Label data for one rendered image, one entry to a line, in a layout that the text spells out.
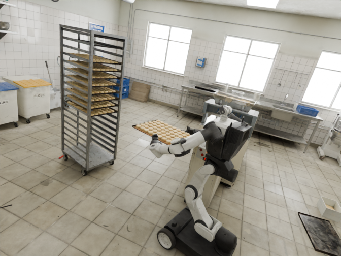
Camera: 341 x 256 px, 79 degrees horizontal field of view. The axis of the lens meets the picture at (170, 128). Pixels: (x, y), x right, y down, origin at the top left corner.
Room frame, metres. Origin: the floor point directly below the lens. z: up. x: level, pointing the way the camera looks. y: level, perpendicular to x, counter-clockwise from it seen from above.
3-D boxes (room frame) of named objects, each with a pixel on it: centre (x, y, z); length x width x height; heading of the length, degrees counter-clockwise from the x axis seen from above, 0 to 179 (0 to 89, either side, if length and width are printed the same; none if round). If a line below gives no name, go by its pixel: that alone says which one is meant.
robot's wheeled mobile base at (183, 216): (1.58, -0.51, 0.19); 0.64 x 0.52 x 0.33; 57
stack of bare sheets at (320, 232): (2.06, -2.09, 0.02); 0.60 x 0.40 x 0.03; 170
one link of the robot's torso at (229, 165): (1.59, -0.49, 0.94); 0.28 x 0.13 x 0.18; 57
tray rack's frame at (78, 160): (2.65, 1.11, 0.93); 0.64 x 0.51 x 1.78; 57
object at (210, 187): (2.43, -0.60, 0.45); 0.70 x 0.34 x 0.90; 157
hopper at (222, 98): (2.89, -0.79, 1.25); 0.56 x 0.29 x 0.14; 67
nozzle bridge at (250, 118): (2.89, -0.79, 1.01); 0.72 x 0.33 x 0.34; 67
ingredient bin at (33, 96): (3.79, 2.81, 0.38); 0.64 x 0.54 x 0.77; 71
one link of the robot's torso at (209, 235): (1.56, -0.54, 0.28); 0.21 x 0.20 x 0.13; 57
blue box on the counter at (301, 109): (5.07, -3.16, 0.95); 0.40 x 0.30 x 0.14; 76
